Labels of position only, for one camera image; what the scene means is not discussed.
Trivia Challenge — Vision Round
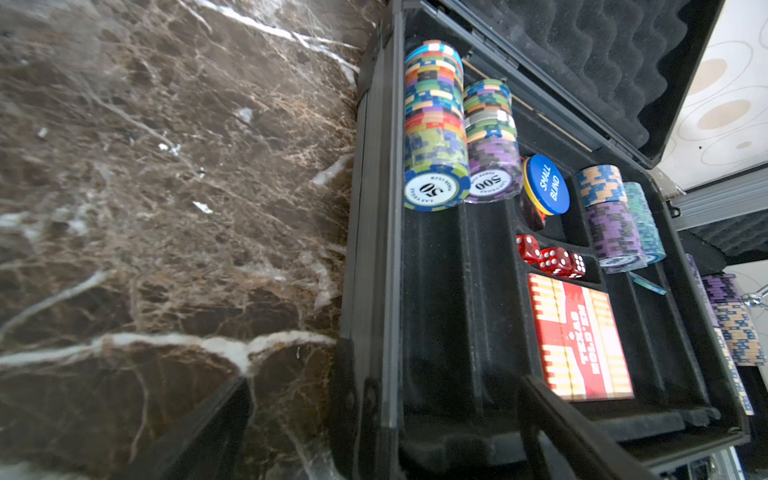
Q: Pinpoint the red die left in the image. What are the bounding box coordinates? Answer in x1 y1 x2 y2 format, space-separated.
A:
516 234 542 265

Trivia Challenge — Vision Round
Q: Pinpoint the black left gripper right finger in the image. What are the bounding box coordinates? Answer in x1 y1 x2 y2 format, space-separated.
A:
517 375 656 479

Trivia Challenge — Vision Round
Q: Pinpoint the red playing card box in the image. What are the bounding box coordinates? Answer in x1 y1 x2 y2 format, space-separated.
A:
527 273 634 402

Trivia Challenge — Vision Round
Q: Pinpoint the silver aluminium poker case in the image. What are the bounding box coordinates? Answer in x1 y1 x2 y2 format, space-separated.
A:
651 165 767 479

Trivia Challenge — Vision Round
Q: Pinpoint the dark grey poker case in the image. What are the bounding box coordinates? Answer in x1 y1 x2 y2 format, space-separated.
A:
329 1 750 479

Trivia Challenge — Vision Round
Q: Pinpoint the blue small blind button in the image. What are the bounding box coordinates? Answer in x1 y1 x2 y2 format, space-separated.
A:
520 154 570 231

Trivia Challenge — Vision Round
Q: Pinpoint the red die right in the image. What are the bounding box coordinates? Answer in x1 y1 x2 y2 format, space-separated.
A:
538 247 586 279

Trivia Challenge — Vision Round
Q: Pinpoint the multicolour chip stack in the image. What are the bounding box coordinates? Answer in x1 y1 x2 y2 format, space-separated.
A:
463 79 523 204
403 40 471 212

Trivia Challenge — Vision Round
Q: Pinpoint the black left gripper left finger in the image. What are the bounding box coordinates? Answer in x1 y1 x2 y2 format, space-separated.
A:
119 377 254 479

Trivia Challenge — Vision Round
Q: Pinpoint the red die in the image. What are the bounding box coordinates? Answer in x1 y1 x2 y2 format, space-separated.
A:
516 234 542 265
538 247 586 279

